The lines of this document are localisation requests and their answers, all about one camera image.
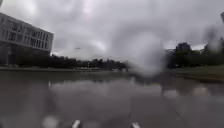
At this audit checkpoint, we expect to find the row of dark trees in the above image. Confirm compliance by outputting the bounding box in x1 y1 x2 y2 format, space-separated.
13 53 129 71

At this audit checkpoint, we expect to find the wet grey paved ground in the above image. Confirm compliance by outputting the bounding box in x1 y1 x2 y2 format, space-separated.
0 69 224 128

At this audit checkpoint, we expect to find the robot's own part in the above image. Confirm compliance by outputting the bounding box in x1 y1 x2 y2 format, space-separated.
131 121 141 128
71 119 81 128

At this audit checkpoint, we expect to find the group of dark trees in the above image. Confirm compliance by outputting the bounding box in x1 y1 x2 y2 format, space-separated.
165 37 224 70

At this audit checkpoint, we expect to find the grass strip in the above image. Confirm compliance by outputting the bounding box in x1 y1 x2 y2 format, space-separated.
168 65 224 82

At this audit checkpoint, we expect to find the grey multi-storey building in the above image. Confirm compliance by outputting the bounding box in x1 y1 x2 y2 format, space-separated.
0 12 55 67

